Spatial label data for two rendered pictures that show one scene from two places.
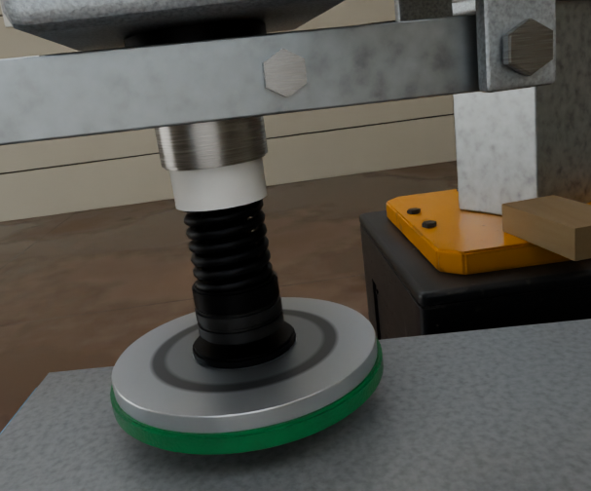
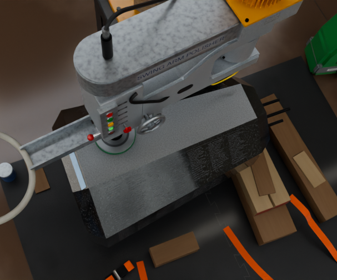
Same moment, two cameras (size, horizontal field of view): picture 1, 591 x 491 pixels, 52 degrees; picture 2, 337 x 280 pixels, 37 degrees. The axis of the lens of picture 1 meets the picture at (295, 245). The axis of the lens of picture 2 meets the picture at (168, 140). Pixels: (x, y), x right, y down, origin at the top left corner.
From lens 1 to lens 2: 2.33 m
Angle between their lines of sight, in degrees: 58
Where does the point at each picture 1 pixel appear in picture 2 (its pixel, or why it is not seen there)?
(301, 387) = (127, 144)
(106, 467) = (99, 154)
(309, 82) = not seen: hidden behind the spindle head
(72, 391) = not seen: hidden behind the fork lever
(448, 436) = (145, 140)
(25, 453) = (84, 153)
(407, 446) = (140, 143)
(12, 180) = not seen: outside the picture
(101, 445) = (95, 149)
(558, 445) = (158, 140)
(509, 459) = (152, 144)
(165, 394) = (109, 148)
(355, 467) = (134, 148)
